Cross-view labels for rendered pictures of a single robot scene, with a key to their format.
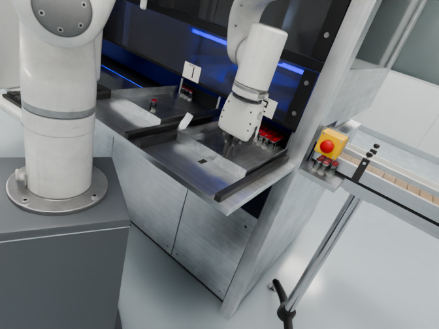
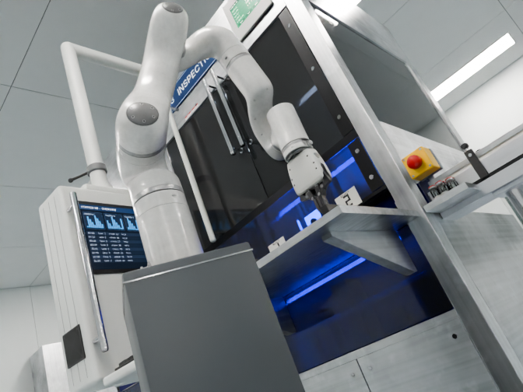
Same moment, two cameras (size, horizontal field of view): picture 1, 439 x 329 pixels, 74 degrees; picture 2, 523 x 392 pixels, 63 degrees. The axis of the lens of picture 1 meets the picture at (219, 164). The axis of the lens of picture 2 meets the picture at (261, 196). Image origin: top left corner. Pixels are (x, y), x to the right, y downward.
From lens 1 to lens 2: 0.78 m
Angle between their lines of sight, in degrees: 52
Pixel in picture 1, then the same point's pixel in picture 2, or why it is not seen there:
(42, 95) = (144, 180)
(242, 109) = (300, 160)
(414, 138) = not seen: outside the picture
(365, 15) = (347, 85)
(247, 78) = (286, 138)
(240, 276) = not seen: outside the picture
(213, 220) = (422, 379)
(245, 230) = (459, 341)
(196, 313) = not seen: outside the picture
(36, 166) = (155, 239)
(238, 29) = (265, 135)
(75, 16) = (149, 113)
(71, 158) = (178, 220)
